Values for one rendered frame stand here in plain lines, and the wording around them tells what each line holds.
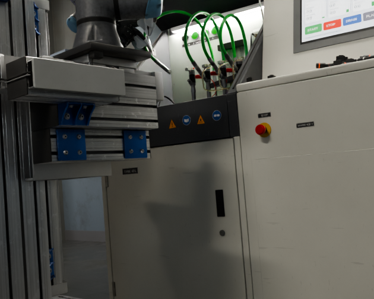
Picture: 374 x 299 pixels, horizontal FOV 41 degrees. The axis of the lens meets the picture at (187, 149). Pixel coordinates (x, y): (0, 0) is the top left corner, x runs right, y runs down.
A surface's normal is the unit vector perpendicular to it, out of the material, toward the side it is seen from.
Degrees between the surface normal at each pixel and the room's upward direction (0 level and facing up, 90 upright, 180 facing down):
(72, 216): 90
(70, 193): 90
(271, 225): 90
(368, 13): 76
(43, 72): 90
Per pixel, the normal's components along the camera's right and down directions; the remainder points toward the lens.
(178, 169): -0.56, 0.00
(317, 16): -0.56, -0.24
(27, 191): 0.73, -0.10
